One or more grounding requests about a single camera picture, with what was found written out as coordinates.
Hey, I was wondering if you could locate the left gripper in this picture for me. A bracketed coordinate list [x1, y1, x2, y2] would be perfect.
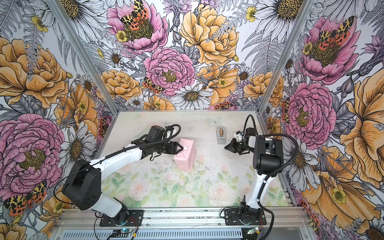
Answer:
[154, 140, 183, 155]

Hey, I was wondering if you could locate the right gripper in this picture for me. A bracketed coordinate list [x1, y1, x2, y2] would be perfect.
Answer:
[224, 137, 255, 156]

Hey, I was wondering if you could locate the purple wrapping paper sheet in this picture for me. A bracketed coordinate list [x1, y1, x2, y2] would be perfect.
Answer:
[173, 138, 197, 172]

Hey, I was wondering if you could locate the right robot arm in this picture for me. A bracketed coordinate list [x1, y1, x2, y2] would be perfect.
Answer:
[225, 128, 284, 215]

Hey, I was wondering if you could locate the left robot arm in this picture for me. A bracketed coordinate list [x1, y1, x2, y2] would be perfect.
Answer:
[62, 124, 184, 225]

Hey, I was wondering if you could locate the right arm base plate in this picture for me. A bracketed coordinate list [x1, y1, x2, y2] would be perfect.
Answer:
[220, 208, 267, 226]

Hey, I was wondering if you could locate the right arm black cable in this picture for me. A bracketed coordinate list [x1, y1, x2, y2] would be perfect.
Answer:
[241, 114, 301, 240]

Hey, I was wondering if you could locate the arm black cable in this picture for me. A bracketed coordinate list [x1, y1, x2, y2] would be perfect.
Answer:
[52, 123, 182, 205]
[241, 114, 301, 240]

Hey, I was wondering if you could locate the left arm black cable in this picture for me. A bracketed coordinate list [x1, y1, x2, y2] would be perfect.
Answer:
[52, 123, 182, 205]

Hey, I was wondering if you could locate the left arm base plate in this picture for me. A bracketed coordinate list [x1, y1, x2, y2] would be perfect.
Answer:
[99, 210, 145, 227]

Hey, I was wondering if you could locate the aluminium front rail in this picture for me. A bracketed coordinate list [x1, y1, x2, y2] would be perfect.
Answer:
[51, 207, 317, 240]

